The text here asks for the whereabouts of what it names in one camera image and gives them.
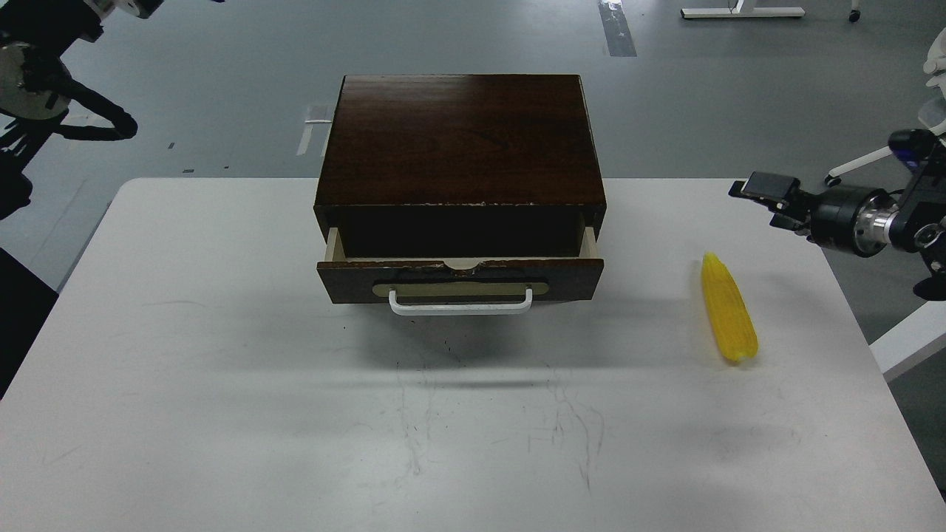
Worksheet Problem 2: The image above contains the white wheeled stand base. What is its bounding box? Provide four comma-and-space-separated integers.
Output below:
823, 147, 893, 188

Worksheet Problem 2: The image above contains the dark wooden drawer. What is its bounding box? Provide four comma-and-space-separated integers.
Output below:
316, 228, 605, 305

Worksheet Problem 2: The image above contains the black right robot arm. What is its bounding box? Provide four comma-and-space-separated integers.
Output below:
729, 97, 945, 301

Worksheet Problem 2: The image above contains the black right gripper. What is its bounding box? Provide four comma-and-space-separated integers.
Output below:
729, 171, 899, 257

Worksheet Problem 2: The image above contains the white side table edge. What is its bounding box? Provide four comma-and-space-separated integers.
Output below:
871, 301, 945, 383

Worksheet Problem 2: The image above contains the dark wooden drawer cabinet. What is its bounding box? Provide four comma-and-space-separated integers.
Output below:
313, 74, 606, 257

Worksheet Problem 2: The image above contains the white drawer handle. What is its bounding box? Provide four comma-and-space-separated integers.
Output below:
388, 287, 534, 316

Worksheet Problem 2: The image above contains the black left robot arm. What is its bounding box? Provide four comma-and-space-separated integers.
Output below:
1, 1, 163, 219

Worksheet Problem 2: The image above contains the yellow corn cob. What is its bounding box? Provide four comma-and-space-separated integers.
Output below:
700, 252, 759, 364

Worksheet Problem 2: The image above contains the white desk leg base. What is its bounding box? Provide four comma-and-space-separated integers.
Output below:
680, 1, 806, 20

